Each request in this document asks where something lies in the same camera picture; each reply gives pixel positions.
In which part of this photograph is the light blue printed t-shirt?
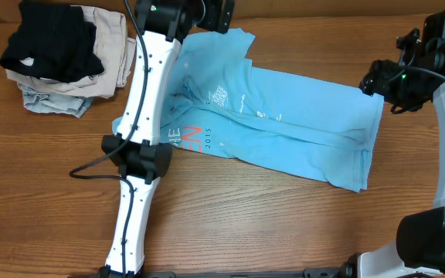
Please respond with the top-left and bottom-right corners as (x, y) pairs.
(110, 27), (385, 193)

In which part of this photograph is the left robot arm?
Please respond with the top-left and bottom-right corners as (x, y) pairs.
(98, 0), (235, 277)

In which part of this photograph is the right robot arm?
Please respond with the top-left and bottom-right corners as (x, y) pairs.
(335, 11), (445, 277)

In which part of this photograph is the beige folded garment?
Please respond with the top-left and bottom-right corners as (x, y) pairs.
(6, 5), (136, 99)

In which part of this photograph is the black folded garment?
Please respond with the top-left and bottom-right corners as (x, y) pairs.
(0, 1), (104, 83)

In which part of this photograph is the light denim folded garment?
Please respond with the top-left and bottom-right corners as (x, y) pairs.
(18, 83), (94, 118)

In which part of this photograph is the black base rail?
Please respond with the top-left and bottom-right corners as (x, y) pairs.
(67, 266), (347, 278)

